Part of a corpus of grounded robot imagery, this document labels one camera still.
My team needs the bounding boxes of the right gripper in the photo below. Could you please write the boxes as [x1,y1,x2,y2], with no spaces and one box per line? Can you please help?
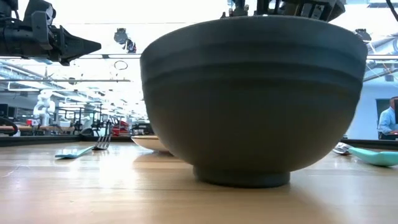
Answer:
[220,0,346,22]

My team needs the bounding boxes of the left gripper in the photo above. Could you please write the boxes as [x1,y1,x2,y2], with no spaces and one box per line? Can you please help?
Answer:
[0,11,102,66]

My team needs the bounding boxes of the dark grey bowl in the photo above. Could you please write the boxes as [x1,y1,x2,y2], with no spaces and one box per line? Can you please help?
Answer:
[139,14,369,189]

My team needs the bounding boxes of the fork with teal handle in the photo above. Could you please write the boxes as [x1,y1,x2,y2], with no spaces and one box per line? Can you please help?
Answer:
[54,120,113,159]

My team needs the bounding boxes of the spoon with teal handle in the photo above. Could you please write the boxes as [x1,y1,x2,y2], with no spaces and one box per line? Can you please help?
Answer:
[331,141,398,167]

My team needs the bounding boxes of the black ceiling fixture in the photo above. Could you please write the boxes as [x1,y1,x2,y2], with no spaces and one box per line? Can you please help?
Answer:
[354,28,373,44]
[113,27,137,54]

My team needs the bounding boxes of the white robot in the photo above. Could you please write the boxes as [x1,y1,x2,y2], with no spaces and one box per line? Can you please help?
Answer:
[32,89,57,127]

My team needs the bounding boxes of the red storage bins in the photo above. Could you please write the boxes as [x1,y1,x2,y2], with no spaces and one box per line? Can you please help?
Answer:
[111,119,131,138]

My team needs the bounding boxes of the yellow plate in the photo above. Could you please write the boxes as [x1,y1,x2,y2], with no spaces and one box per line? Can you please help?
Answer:
[130,134,171,154]

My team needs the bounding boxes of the person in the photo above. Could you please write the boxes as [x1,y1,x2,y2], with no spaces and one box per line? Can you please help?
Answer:
[377,96,398,141]

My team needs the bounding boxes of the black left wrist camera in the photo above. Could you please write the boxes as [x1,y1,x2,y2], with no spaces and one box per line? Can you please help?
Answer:
[23,0,57,25]

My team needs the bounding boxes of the black curved handle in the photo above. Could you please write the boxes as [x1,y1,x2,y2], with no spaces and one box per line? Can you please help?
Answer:
[0,116,19,137]

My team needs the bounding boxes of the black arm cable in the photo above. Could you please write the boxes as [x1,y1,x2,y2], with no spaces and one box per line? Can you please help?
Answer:
[385,0,398,22]

